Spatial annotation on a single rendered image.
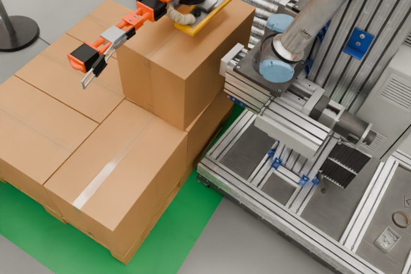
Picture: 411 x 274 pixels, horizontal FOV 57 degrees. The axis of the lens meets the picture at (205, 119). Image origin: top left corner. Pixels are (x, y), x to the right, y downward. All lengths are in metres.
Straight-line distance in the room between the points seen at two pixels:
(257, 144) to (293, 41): 1.17
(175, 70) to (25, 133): 0.83
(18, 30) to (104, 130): 1.64
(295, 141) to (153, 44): 0.75
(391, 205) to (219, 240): 0.98
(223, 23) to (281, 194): 0.99
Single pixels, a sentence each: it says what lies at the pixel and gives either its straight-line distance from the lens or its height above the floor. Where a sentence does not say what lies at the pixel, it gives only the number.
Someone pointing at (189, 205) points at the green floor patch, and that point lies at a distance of 2.32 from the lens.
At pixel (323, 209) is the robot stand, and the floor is 0.21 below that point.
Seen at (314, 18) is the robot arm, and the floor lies 1.43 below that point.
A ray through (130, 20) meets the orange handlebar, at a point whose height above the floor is 1.20.
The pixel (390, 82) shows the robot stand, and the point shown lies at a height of 1.17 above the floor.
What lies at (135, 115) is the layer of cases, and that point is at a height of 0.54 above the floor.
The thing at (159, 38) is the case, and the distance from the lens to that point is 1.77.
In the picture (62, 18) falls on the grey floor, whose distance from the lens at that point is 3.44.
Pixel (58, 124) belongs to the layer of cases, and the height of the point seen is 0.54.
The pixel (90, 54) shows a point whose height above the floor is 1.20.
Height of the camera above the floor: 2.14
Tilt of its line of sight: 55 degrees down
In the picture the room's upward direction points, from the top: 6 degrees clockwise
